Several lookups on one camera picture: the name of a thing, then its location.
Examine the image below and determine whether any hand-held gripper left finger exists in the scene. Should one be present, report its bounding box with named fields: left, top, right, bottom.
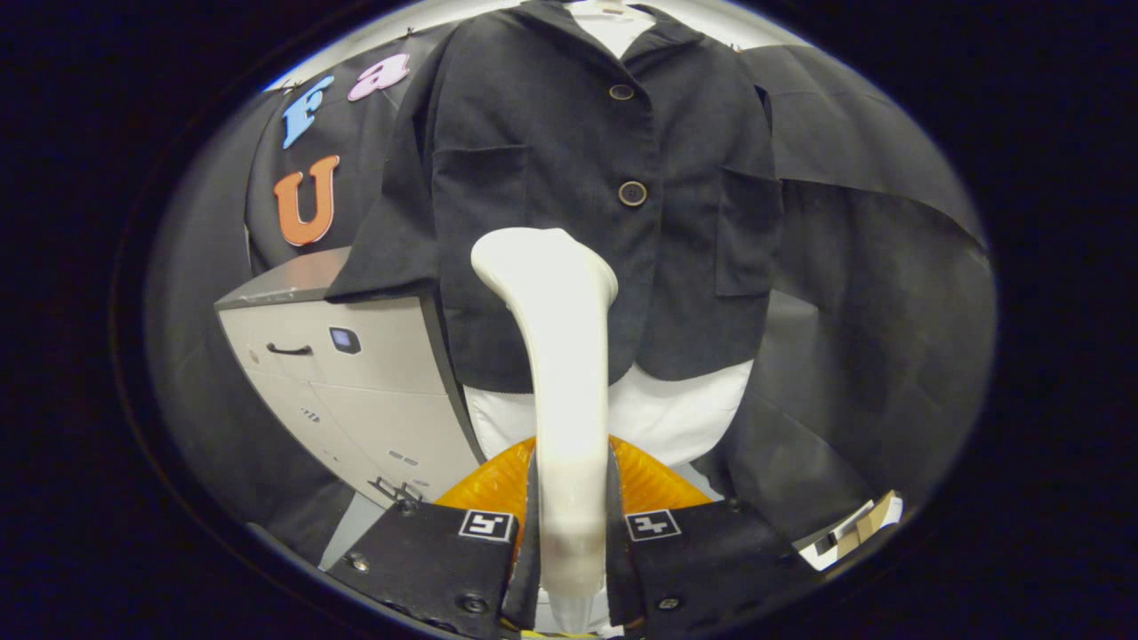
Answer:
left=325, top=436, right=541, bottom=640

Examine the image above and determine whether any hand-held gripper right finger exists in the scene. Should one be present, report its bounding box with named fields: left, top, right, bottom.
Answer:
left=606, top=434, right=823, bottom=640

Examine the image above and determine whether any white garment steamer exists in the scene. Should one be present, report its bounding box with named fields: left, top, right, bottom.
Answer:
left=470, top=228, right=620, bottom=634

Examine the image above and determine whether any black button jacket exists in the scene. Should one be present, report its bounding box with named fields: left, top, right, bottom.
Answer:
left=325, top=0, right=785, bottom=395

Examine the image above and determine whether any white mannequin torso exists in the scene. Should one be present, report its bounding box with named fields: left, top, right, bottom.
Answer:
left=462, top=0, right=755, bottom=470

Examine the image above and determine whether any small cardboard box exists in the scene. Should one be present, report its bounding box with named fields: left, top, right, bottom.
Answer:
left=796, top=489, right=906, bottom=572

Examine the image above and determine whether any grey drawer cabinet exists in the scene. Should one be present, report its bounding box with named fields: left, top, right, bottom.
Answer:
left=213, top=246, right=485, bottom=509

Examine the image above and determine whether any black backdrop cloth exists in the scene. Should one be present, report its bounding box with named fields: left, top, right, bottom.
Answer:
left=147, top=22, right=995, bottom=565

